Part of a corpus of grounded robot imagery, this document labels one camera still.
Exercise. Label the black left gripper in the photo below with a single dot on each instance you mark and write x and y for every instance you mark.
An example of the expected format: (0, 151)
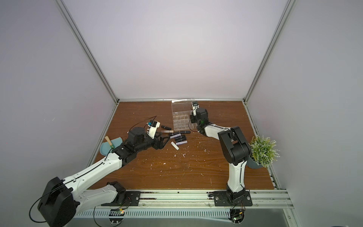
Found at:
(160, 145)

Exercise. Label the white lipstick tube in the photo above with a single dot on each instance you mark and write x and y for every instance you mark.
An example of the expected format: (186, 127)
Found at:
(174, 145)

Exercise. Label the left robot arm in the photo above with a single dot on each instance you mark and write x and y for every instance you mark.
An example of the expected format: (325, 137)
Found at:
(62, 199)

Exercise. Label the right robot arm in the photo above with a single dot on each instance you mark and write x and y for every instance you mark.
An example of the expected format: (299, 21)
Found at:
(235, 148)

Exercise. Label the clear acrylic lipstick organizer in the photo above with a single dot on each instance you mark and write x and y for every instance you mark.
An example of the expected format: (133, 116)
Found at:
(181, 112)

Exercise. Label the long black Lemcoco lipstick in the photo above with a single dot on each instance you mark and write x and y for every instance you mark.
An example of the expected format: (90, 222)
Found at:
(174, 133)

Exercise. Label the small lavender lipstick tube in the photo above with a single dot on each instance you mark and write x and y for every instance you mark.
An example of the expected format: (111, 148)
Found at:
(181, 142)

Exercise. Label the black silver band lipstick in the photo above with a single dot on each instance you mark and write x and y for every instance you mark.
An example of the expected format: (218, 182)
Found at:
(180, 140)

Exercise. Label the black gold lipstick tube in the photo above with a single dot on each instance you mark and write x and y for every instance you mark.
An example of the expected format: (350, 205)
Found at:
(180, 138)

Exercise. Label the green potted plant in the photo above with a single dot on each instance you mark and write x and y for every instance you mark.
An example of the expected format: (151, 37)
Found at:
(263, 152)

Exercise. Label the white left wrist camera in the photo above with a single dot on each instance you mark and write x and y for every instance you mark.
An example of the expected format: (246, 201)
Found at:
(153, 126)

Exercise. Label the green rake wooden handle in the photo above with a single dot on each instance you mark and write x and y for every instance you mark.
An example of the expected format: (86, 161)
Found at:
(109, 142)

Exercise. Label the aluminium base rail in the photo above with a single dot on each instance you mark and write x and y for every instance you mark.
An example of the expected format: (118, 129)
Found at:
(189, 204)

